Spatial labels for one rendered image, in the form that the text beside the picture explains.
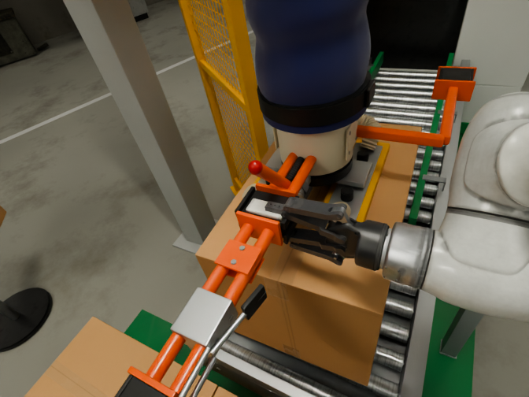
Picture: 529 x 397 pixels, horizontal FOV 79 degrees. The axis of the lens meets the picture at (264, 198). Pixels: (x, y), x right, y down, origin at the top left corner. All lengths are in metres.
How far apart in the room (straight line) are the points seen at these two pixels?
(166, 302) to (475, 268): 1.77
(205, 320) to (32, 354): 1.92
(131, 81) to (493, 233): 1.38
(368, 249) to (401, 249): 0.05
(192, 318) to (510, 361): 1.60
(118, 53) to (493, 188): 1.36
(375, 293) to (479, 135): 0.31
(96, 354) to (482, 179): 1.28
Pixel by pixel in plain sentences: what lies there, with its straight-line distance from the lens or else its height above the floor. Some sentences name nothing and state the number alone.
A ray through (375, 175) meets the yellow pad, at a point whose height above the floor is 1.10.
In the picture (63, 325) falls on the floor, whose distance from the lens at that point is 2.33.
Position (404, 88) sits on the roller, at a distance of 2.48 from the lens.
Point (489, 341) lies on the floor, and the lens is 1.90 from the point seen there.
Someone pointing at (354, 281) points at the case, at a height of 1.08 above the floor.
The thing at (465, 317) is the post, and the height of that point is 0.36.
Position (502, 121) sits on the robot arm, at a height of 1.38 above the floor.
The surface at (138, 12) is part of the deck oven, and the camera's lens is 8.53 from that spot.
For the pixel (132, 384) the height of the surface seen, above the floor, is 1.23.
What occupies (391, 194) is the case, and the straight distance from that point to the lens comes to 0.80.
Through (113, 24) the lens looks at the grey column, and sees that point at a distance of 1.51.
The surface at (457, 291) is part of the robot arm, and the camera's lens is 0.50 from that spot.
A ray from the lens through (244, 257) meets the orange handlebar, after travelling 0.51.
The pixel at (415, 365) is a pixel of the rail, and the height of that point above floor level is 0.59.
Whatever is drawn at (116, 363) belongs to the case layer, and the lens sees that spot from 1.34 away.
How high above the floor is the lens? 1.63
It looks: 43 degrees down
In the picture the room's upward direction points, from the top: 12 degrees counter-clockwise
